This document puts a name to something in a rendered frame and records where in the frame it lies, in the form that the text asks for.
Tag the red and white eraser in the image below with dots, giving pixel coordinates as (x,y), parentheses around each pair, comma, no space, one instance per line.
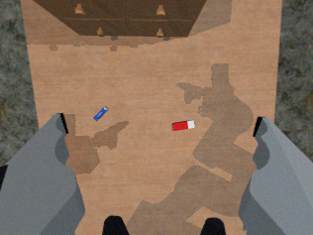
(183,125)

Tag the brown wooden chest of drawers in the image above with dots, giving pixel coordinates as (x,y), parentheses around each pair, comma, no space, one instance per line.
(125,16)

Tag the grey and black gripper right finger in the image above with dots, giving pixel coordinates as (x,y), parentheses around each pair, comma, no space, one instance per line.
(278,199)

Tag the brown wooden drawer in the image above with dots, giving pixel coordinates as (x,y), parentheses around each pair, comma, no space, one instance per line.
(99,27)
(93,8)
(162,9)
(160,28)

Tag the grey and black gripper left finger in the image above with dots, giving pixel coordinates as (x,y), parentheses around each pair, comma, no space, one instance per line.
(39,194)

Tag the blue aa battery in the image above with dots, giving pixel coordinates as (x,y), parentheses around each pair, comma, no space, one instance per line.
(100,113)

